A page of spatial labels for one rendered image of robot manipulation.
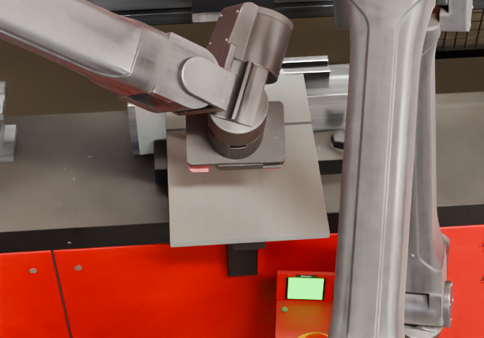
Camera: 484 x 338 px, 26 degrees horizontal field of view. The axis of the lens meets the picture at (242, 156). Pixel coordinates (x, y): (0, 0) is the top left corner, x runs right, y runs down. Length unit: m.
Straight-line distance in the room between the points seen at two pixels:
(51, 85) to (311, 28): 0.74
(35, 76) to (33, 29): 1.99
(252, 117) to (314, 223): 0.25
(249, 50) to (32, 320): 0.67
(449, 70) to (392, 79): 2.15
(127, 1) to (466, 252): 0.61
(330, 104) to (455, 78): 1.50
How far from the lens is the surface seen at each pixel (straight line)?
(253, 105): 0.98
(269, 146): 1.08
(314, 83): 1.38
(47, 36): 0.88
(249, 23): 1.00
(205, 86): 0.94
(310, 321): 1.38
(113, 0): 1.58
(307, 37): 2.94
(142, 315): 1.52
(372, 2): 0.75
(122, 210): 1.37
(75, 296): 1.48
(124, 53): 0.91
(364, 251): 0.73
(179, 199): 1.22
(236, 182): 1.23
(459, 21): 0.85
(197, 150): 1.07
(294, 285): 1.36
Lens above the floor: 1.93
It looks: 48 degrees down
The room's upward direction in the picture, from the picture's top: straight up
